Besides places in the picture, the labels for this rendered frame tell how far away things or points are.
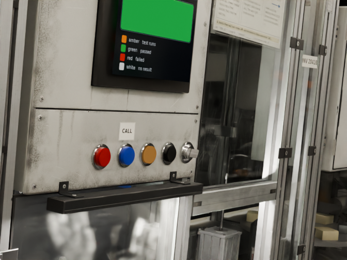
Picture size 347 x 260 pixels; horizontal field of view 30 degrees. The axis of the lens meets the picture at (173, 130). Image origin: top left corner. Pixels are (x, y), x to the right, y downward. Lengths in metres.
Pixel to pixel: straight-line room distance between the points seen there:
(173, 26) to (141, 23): 0.09
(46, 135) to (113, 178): 0.17
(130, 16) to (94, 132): 0.19
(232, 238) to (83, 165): 0.87
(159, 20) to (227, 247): 0.86
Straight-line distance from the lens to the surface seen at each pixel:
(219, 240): 1.77
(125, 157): 1.05
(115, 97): 1.03
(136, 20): 1.03
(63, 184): 0.97
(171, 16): 1.10
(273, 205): 1.60
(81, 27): 0.97
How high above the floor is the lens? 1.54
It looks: 4 degrees down
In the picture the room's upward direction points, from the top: 5 degrees clockwise
